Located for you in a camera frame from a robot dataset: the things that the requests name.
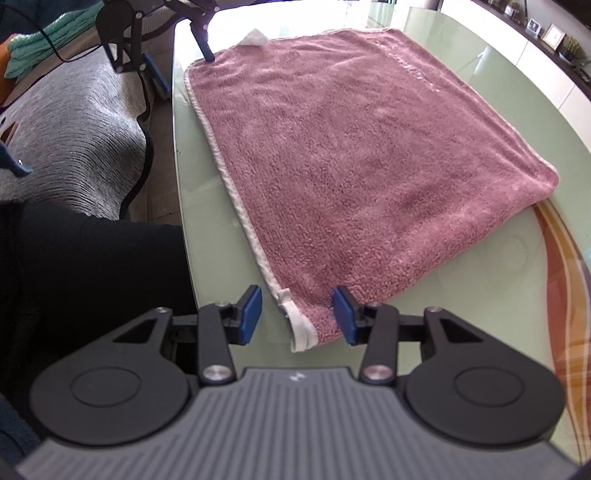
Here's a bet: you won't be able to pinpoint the person's blue jeans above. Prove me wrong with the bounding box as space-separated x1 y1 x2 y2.
0 394 42 467

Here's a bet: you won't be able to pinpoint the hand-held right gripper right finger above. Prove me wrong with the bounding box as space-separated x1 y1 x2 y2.
333 285 483 386

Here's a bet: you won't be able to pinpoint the grass plant in dark pot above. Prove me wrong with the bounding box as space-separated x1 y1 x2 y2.
558 36 583 63

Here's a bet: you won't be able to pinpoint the blue plastic clip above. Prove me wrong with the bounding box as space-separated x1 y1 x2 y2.
0 143 33 177

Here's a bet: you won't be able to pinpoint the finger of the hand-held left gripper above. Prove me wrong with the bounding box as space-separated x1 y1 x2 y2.
185 7 216 64
139 52 170 100

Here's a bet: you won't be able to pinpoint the black cable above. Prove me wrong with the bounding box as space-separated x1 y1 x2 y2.
34 21 155 221

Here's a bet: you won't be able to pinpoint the white TV cabinet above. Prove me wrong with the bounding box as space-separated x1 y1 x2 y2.
436 0 591 134

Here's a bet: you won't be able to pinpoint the grey fabric chair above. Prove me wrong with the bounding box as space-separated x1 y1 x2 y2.
0 46 154 222

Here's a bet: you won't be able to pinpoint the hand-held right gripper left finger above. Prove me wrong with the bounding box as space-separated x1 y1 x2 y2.
113 285 264 386

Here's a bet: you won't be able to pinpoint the pink towel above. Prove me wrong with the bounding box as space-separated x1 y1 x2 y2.
183 28 560 354

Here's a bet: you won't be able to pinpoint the teal cloth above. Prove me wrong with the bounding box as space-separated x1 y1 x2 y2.
4 7 108 79

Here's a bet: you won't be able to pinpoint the white photo frame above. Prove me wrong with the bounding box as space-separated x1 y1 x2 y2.
541 24 566 49

